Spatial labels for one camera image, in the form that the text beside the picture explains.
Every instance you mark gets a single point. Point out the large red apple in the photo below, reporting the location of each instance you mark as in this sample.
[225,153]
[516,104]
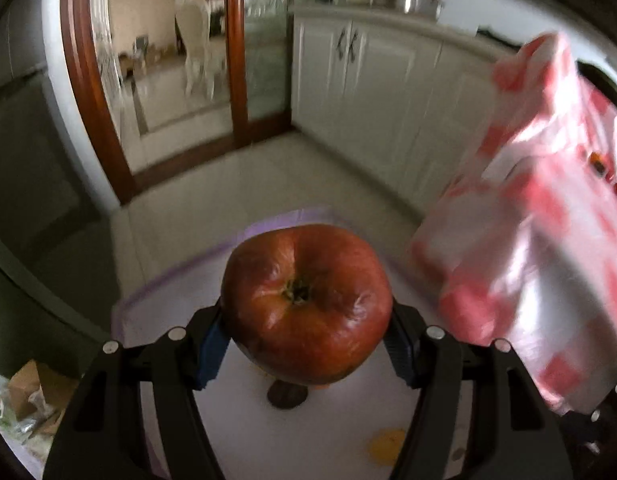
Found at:
[306,305]

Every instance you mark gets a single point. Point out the white kitchen cabinet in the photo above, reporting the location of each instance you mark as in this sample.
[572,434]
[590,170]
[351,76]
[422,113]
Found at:
[388,85]

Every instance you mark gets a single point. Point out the white chair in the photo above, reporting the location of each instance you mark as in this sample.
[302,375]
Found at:
[196,35]

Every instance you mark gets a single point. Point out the red white checked tablecloth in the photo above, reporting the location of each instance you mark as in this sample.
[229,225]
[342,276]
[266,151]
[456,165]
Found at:
[538,210]

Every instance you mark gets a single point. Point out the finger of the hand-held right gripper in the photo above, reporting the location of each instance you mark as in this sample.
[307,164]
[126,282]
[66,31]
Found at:
[603,430]

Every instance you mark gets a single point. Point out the wooden door frame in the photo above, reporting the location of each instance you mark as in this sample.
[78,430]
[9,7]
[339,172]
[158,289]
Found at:
[88,85]

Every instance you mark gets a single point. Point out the white bin with purple liner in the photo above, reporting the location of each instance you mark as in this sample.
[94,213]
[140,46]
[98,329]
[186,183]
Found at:
[238,410]

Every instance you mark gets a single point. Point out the cardboard box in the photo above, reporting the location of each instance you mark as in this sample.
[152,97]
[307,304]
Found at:
[38,390]

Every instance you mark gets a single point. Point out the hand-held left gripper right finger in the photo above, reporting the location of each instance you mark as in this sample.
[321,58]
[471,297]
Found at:
[401,355]

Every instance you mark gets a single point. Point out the dark shrivelled fruit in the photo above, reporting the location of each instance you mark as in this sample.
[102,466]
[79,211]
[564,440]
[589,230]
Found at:
[287,395]

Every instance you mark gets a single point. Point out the dark grey appliance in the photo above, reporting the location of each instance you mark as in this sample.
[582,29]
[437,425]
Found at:
[33,175]

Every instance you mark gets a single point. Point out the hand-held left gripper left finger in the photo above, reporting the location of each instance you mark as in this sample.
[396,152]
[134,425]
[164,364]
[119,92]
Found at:
[211,355]

